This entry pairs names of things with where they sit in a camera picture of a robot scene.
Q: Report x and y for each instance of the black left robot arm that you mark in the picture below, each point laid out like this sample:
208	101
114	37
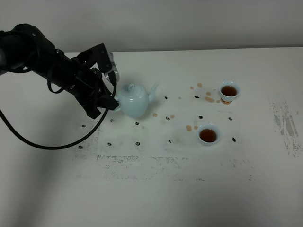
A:
25	49

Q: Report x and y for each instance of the light blue teacup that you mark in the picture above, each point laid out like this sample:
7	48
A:
228	91
208	134

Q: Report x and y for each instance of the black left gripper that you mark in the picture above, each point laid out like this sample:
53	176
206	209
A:
90	91

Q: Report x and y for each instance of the light blue porcelain teapot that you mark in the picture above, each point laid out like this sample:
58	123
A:
133	99

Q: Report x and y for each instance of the far light blue teacup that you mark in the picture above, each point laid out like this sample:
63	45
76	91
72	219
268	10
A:
228	91

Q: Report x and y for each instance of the near light blue teacup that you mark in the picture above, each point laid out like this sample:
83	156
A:
208	134

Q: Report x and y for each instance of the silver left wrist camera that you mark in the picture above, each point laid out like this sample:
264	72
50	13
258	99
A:
104	59

